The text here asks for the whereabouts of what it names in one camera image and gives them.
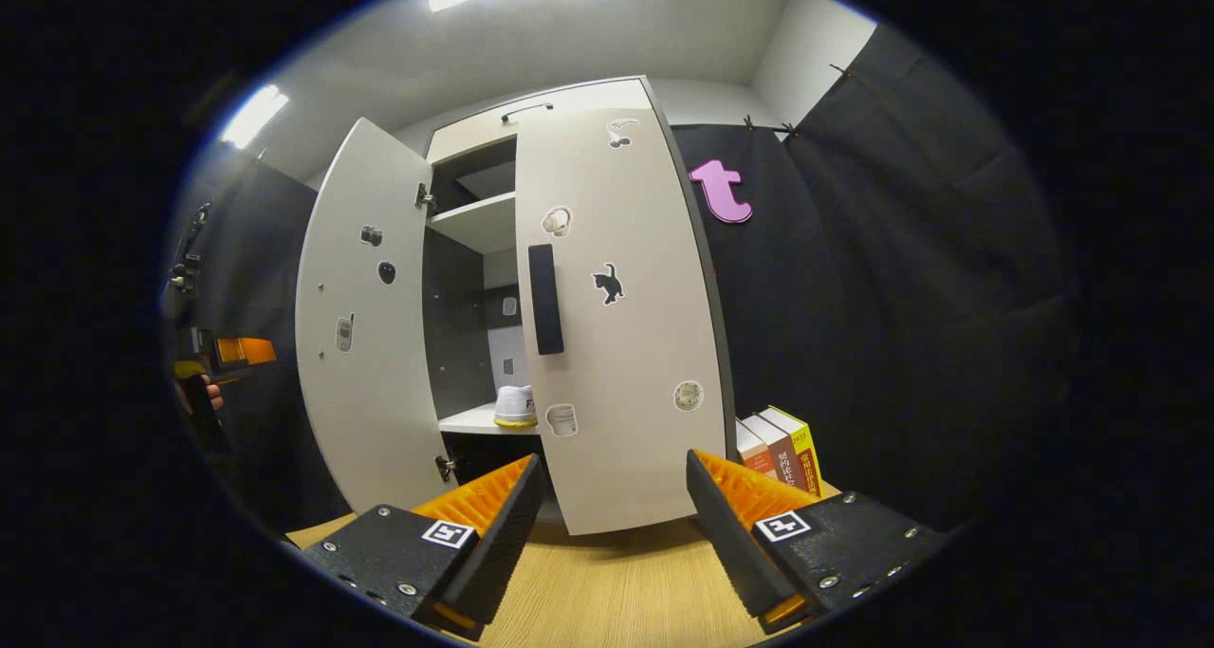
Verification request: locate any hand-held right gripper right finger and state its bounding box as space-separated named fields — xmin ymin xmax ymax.
xmin=686 ymin=449 xmax=952 ymax=635

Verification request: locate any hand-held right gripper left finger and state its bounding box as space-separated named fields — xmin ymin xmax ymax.
xmin=302 ymin=453 xmax=548 ymax=641

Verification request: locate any white striped shoe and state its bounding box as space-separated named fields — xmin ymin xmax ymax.
xmin=493 ymin=385 xmax=539 ymax=429

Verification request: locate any white cabinet door cat sticker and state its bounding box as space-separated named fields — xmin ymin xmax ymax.
xmin=512 ymin=107 xmax=729 ymax=537

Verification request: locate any white shoe cabinet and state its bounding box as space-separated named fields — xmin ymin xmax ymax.
xmin=417 ymin=76 xmax=739 ymax=535

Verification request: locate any white cabinet drawer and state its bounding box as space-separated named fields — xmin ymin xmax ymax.
xmin=425 ymin=77 xmax=655 ymax=163

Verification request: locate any black backdrop cloth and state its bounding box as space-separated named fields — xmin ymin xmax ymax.
xmin=166 ymin=140 xmax=352 ymax=535
xmin=669 ymin=24 xmax=1082 ymax=535

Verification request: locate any orange book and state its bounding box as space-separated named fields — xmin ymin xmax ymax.
xmin=735 ymin=418 xmax=777 ymax=478

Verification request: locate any white book red spine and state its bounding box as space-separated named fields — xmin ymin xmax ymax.
xmin=742 ymin=411 xmax=807 ymax=492

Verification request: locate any yellow book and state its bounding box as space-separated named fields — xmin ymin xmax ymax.
xmin=766 ymin=405 xmax=822 ymax=497

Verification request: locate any small ceiling light panel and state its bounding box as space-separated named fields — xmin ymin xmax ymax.
xmin=218 ymin=84 xmax=291 ymax=150

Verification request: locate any dark metal bracket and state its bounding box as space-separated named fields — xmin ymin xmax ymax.
xmin=169 ymin=202 xmax=212 ymax=293

